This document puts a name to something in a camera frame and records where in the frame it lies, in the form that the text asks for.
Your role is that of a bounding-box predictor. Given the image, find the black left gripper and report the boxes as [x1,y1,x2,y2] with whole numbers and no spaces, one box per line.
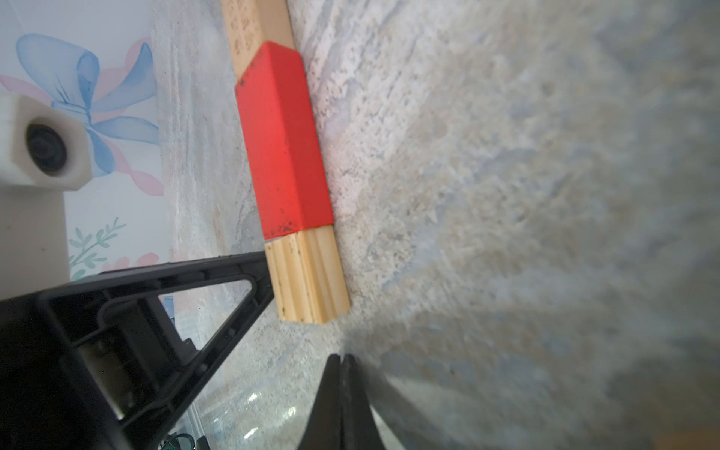
[1,252,273,449]

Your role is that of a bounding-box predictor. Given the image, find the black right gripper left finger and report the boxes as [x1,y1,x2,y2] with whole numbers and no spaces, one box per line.
[297,354,342,450]

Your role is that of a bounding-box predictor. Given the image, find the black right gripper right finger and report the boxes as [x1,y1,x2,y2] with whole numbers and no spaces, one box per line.
[341,354,386,450]

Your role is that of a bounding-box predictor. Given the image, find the small grooved wooden block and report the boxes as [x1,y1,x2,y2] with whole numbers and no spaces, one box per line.
[264,225,351,324]

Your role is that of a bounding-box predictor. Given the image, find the red rectangular block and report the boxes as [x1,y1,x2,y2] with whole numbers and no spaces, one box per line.
[235,41,334,240]

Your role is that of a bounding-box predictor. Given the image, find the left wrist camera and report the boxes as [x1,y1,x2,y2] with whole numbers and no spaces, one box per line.
[1,93,92,299]

